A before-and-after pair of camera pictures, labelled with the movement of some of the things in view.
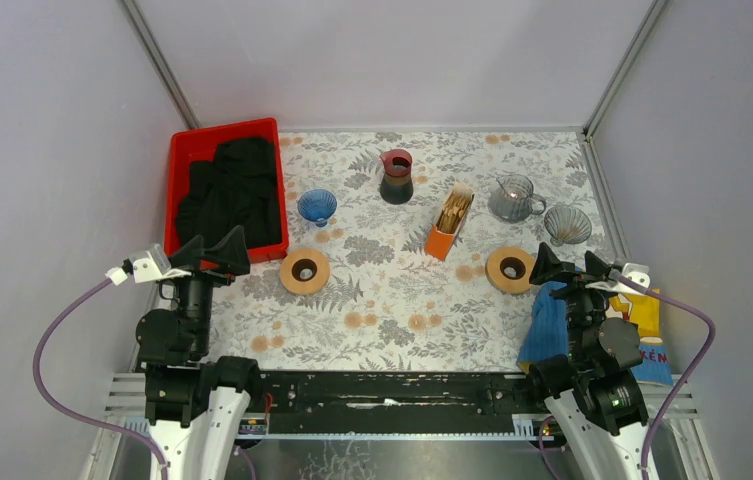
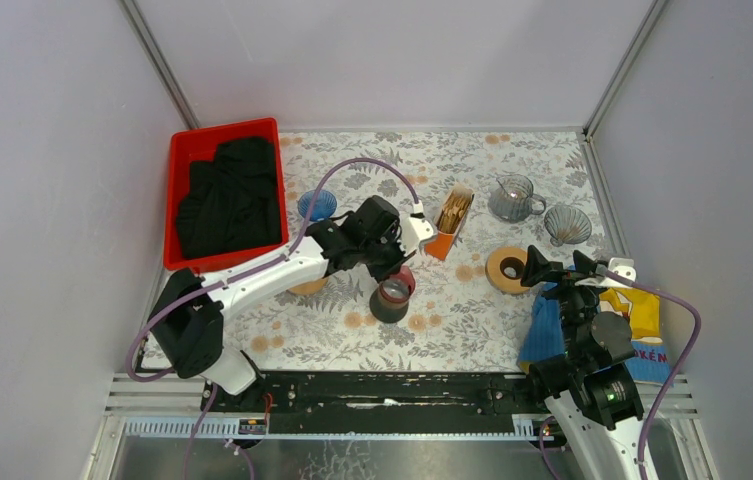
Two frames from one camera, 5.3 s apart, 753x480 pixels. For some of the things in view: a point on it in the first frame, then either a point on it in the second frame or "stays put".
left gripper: (200, 266) to (388, 250)
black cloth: (240, 186) stays put
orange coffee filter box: (454, 206) stays put
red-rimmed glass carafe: (396, 186) to (390, 300)
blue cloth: (547, 333) stays put
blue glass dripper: (317, 205) stays put
